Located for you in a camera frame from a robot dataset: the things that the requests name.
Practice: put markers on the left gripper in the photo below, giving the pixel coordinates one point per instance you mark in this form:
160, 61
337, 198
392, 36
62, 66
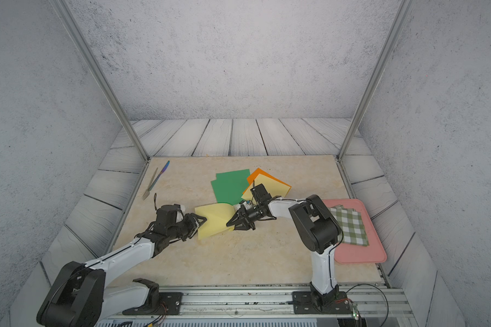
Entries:
193, 224

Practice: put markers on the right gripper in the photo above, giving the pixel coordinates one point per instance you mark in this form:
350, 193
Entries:
243, 218

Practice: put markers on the yellow paper sheet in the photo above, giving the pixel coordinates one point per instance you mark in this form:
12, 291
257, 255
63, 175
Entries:
217, 215
272, 187

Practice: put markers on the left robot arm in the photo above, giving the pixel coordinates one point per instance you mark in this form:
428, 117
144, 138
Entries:
82, 295

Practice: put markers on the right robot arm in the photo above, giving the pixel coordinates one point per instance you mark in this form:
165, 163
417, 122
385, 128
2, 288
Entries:
318, 229

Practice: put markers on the green paper sheet bottom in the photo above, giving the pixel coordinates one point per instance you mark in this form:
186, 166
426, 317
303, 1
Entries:
229, 190

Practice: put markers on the green paper sheet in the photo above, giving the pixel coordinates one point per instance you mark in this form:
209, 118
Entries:
235, 176
229, 190

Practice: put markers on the green paper sheet top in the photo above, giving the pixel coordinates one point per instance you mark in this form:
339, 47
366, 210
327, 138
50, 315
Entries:
235, 176

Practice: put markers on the orange paper sheet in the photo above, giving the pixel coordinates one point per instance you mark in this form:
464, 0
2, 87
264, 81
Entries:
258, 172

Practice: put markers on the blue purple pen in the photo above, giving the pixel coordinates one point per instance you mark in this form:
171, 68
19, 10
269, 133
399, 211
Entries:
160, 173

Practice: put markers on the pink plastic tray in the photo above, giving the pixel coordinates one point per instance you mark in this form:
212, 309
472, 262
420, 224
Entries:
356, 254

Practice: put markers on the green checkered cloth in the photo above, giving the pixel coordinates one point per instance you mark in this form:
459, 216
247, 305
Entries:
352, 226

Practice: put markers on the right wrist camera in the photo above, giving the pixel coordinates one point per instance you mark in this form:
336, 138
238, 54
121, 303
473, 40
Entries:
244, 203

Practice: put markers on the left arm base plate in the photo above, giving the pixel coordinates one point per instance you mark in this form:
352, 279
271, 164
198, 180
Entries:
170, 303

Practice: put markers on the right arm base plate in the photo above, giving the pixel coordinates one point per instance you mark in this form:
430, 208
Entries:
333, 303

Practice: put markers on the left aluminium frame post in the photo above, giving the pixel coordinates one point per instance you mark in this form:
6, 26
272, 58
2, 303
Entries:
64, 13

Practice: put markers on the aluminium frame post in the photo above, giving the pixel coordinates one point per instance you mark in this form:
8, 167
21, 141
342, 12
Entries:
384, 56
64, 13

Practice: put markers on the right aluminium frame post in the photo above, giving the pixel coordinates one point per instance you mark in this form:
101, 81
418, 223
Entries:
384, 56

